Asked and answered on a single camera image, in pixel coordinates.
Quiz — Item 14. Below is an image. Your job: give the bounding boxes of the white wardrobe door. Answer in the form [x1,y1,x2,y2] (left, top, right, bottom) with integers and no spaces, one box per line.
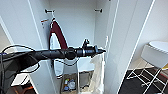
[104,0,157,94]
[0,0,56,94]

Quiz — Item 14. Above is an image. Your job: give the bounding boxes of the white inner shelf box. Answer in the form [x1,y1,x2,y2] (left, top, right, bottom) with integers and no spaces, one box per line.
[76,56,96,74]

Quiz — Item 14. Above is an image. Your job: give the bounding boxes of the white wardrobe cabinet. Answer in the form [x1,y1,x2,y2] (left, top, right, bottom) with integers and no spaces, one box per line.
[28,0,119,94]

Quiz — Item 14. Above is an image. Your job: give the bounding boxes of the red white jacket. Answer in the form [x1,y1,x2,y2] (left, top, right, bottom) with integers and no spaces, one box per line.
[48,20,70,80]

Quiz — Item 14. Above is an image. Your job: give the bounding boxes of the colourful items on wardrobe bottom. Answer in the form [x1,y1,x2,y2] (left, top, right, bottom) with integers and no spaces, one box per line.
[62,74,78,93]

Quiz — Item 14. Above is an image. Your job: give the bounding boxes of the orange white warning label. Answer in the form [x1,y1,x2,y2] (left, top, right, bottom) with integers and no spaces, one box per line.
[40,18,50,27]

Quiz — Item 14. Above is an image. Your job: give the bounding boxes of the black wall hook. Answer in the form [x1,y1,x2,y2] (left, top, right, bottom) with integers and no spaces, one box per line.
[93,8,104,14]
[44,8,56,14]

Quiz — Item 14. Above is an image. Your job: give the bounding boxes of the orange frame stand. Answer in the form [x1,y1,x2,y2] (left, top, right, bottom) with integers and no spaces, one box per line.
[18,85,36,94]

